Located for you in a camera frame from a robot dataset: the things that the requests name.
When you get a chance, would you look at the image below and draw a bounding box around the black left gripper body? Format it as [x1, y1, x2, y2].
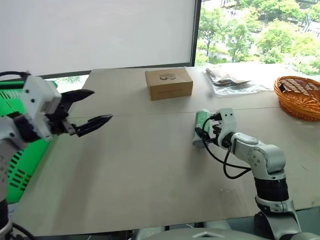
[44, 98, 77, 137]

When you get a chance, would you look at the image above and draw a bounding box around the green plastic basket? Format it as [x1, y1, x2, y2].
[0, 79, 59, 204]

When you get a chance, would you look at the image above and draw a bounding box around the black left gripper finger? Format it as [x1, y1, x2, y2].
[73, 114, 114, 138]
[60, 89, 96, 111]

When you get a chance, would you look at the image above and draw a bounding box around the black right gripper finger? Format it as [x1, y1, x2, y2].
[194, 126, 213, 141]

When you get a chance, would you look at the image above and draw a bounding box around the white roller blind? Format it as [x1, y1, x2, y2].
[0, 0, 197, 77]

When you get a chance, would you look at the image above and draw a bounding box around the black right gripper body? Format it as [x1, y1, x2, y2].
[210, 119, 225, 146]

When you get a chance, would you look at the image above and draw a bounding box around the orange wicker basket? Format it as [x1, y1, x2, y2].
[273, 75, 320, 123]

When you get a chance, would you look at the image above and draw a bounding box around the grey robot torso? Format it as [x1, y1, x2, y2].
[134, 219, 320, 240]

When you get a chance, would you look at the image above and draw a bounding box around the green drink can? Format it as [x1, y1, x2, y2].
[191, 108, 212, 149]

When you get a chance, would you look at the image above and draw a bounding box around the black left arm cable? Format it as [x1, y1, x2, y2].
[0, 70, 31, 79]

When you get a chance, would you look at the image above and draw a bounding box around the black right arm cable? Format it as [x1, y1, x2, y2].
[201, 113, 252, 180]

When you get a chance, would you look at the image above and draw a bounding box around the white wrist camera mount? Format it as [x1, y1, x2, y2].
[215, 107, 238, 148]
[19, 74, 63, 143]

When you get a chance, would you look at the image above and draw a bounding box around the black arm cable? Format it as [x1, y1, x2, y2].
[201, 113, 252, 180]
[0, 70, 31, 79]

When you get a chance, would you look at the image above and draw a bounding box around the clear plastic bag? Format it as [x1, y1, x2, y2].
[201, 65, 274, 98]

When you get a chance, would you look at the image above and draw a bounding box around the brown cardboard box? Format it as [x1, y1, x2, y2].
[144, 68, 194, 102]

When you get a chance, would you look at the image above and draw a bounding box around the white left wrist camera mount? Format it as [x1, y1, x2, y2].
[19, 74, 63, 143]

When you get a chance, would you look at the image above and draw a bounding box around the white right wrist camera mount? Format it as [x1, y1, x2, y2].
[215, 107, 238, 148]

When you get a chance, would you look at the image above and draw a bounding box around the dark window frame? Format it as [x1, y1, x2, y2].
[190, 0, 202, 68]

